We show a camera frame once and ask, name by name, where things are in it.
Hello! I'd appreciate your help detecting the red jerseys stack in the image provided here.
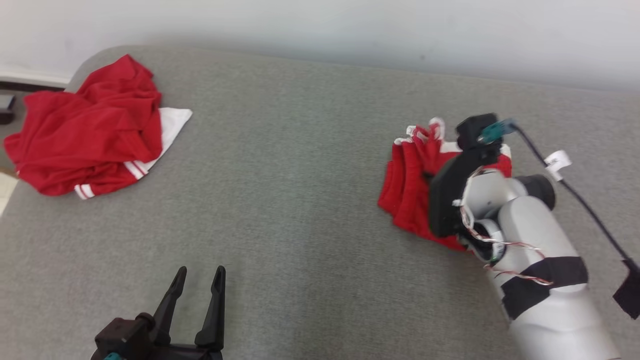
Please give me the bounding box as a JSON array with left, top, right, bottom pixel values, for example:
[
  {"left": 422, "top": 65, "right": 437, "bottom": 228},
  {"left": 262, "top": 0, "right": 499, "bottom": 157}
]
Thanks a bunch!
[{"left": 377, "top": 117, "right": 513, "bottom": 253}]

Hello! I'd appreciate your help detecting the red white twisted wire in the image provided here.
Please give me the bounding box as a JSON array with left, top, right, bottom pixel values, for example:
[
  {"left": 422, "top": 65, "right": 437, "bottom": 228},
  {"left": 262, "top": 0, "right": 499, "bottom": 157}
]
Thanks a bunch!
[{"left": 452, "top": 167, "right": 555, "bottom": 287}]

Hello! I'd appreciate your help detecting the small black box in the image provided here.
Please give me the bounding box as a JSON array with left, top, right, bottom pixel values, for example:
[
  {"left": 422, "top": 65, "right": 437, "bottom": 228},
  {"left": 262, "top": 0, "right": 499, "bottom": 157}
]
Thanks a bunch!
[{"left": 0, "top": 94, "right": 17, "bottom": 126}]

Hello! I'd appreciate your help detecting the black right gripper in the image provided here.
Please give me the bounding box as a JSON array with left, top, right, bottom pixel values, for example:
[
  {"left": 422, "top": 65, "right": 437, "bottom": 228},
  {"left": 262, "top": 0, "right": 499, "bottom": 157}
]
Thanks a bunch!
[{"left": 428, "top": 145, "right": 502, "bottom": 239}]

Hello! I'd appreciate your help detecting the wall baseboard strip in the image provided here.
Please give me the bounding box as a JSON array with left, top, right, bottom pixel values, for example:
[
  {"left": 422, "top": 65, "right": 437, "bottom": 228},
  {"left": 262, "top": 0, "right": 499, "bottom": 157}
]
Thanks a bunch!
[{"left": 0, "top": 75, "right": 71, "bottom": 93}]

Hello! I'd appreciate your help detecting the red white basketball jersey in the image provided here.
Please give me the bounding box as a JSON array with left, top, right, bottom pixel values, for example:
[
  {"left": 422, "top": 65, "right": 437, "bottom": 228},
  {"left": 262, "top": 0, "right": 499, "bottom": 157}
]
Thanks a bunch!
[{"left": 4, "top": 54, "right": 193, "bottom": 201}]

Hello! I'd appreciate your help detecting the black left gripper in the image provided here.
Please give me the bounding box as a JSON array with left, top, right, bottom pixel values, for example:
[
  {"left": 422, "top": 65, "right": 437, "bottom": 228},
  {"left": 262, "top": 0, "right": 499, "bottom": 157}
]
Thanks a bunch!
[{"left": 145, "top": 265, "right": 227, "bottom": 360}]

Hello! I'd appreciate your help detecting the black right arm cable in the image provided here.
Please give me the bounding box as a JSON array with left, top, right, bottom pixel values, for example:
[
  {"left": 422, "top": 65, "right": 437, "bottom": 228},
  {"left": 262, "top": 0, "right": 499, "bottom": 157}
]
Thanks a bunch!
[{"left": 514, "top": 125, "right": 640, "bottom": 321}]

